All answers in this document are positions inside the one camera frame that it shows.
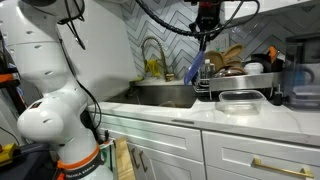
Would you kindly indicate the white upper cabinet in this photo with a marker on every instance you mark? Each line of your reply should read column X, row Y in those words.
column 276, row 5

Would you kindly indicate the wooden paddle board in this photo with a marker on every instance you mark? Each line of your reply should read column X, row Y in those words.
column 233, row 51

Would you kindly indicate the small black pump bottle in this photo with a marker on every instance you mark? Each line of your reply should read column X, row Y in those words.
column 278, row 96

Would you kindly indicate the clear bottle white cap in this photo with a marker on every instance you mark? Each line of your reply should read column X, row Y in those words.
column 207, row 71

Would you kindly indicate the stainless steel sink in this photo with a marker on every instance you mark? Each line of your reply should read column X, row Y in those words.
column 156, row 95

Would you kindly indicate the light wooden plank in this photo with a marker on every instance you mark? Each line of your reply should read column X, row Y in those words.
column 124, row 160

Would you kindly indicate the yellow cloth on faucet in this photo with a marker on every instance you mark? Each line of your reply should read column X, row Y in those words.
column 152, row 68

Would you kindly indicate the white lower cabinet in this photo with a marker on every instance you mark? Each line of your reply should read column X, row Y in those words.
column 166, row 136

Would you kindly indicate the white cup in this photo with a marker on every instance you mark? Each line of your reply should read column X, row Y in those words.
column 254, row 68

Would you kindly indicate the white wall outlet plate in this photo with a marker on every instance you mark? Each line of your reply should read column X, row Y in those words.
column 222, row 42

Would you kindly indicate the steel bowl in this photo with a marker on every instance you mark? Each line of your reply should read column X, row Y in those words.
column 230, row 73

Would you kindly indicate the round wooden board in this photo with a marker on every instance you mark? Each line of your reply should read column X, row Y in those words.
column 215, row 60

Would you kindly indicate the gold spring faucet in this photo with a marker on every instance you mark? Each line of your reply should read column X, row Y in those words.
column 163, row 63

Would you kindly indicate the clear glass bowl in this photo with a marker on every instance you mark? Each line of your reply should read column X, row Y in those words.
column 167, row 104

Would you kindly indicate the metal dish rack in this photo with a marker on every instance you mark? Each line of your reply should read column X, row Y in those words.
column 240, row 82

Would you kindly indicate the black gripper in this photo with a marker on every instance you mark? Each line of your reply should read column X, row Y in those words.
column 208, row 23

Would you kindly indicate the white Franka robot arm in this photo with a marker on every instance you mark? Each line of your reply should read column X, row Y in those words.
column 50, row 83

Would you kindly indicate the dark water filter pitcher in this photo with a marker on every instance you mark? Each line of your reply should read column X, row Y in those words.
column 301, row 76

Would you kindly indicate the white cabinet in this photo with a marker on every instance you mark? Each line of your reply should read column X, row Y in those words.
column 166, row 136
column 276, row 5

